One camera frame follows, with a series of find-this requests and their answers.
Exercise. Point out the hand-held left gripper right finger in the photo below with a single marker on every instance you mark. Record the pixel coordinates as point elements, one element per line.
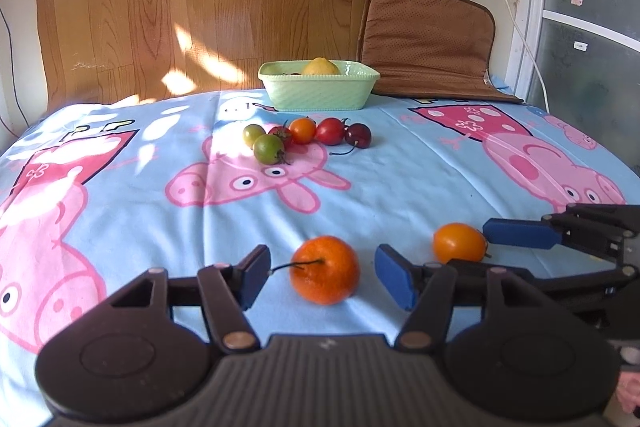
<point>395,277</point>

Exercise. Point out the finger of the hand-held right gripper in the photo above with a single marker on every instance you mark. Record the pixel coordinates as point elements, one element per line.
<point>575,283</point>
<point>520,233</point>

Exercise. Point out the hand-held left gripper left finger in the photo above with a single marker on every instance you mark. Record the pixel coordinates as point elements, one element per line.
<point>252,279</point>

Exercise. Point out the large orange cherry tomato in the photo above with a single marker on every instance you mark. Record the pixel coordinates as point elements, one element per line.
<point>459,243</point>

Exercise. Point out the mandarin orange with stem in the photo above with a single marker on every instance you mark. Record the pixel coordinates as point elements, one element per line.
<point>326,278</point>

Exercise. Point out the light green rectangular dish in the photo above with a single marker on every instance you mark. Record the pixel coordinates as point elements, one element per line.
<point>320,94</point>

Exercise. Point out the cartoon pig printed blanket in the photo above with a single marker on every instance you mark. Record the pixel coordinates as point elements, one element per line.
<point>400,187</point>

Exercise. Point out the green cherry tomato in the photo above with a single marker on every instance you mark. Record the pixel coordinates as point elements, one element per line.
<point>253,134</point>
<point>268,149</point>

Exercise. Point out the dark red cherry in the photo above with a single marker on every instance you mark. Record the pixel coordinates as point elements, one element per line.
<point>359,135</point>

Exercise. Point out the small red cherry tomato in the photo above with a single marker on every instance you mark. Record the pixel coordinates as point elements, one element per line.
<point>281,135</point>

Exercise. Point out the small orange cherry tomato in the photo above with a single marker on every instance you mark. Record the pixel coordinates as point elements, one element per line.
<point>302,130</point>

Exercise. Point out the frosted glass door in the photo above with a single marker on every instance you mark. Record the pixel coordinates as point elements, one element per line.
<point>580,42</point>

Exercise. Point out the brown seat cushion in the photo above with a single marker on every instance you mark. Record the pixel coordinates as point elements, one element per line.
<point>425,42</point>

